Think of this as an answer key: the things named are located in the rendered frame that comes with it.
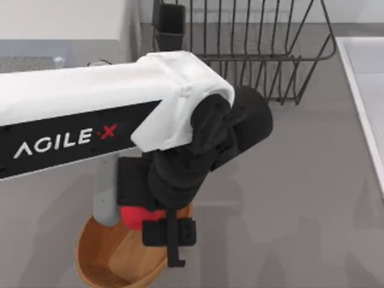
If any red round object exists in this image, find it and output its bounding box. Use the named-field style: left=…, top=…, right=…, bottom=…
left=119, top=205, right=165, bottom=232

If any dark wire dish rack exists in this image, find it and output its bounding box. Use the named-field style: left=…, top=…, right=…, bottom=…
left=152, top=0, right=335, bottom=106

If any pale blue grey counter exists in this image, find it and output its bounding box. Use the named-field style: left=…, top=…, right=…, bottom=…
left=0, top=39, right=134, bottom=74

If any wooden bowl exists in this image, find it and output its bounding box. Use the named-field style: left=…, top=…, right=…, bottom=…
left=76, top=203, right=194, bottom=288

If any pale grey rounded camera box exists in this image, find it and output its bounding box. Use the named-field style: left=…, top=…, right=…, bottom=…
left=92, top=154, right=121, bottom=226

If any black cutlery holder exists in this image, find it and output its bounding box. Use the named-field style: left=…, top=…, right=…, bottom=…
left=152, top=2, right=187, bottom=52

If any white sink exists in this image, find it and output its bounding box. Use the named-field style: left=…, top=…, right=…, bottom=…
left=335, top=36, right=384, bottom=202

